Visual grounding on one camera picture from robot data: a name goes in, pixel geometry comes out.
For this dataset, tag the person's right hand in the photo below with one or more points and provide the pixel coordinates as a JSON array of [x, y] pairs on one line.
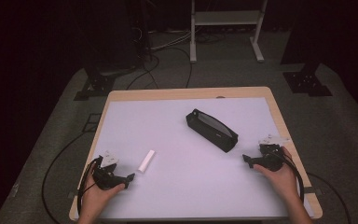
[[279, 183]]

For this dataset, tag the black pencil case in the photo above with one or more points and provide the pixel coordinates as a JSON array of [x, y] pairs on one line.
[[212, 130]]

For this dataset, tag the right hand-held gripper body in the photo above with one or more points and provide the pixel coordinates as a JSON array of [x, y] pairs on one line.
[[272, 158]]

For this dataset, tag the white table mat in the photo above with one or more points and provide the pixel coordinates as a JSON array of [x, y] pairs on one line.
[[183, 186]]

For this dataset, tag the black stand base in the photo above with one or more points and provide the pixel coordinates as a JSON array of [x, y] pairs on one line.
[[306, 82], [96, 85]]

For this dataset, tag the gray tape strip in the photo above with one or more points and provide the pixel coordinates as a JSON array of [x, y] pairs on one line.
[[74, 194], [312, 190]]

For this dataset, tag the white stick eraser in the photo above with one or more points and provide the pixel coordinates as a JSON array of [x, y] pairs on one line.
[[146, 161]]

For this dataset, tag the white metal stand frame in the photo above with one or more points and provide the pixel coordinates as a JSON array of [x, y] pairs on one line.
[[227, 17]]

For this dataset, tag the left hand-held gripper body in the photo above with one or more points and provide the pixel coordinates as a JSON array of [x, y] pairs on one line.
[[105, 179]]

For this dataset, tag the person's left hand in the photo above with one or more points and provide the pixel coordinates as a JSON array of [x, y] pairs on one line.
[[98, 197]]

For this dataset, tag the wooden table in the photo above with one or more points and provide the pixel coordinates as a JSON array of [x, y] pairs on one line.
[[186, 92]]

